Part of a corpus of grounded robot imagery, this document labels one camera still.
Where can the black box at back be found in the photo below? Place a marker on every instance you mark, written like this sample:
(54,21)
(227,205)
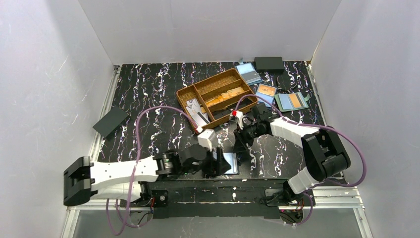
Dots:
(269,64)

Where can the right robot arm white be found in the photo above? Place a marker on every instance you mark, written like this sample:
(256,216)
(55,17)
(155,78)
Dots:
(324,153)

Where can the black leather card holder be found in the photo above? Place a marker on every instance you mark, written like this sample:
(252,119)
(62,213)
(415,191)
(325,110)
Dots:
(232,160)

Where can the dark grey card case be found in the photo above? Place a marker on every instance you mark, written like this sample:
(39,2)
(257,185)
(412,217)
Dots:
(111,121)

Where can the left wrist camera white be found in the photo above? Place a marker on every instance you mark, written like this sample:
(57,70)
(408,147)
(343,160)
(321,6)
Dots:
(205,138)

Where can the white cards in tray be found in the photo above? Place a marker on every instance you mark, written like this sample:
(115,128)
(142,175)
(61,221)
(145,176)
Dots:
(197,112)

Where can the black cards in tray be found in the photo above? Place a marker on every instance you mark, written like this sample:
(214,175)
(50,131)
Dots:
(227,111)

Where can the green card wallet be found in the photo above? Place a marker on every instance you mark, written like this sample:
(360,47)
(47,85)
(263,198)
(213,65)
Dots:
(291,102)

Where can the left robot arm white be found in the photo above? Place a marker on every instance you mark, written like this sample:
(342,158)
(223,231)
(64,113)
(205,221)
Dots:
(128,180)

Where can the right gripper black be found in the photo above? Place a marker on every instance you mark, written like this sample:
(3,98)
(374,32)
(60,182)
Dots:
(239,135)

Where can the tan cards in tray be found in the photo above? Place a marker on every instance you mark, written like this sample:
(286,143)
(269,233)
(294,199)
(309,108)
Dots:
(224,96)

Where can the brown woven organizer tray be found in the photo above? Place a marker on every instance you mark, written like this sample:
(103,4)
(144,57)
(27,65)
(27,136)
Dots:
(211,87)

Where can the blue card holder orange card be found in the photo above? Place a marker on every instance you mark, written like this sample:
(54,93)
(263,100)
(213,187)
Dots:
(267,93)

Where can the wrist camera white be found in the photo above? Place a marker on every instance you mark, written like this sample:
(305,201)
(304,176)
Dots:
(205,138)
(237,116)

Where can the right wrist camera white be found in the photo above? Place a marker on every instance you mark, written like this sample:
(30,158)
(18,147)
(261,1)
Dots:
(237,116)

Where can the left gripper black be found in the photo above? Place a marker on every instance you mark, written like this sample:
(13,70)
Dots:
(216,161)

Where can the light blue card holder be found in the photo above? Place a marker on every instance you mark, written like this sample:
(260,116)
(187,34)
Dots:
(248,73)

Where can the aluminium frame rail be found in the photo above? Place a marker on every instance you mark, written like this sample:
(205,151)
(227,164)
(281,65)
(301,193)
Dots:
(77,186)

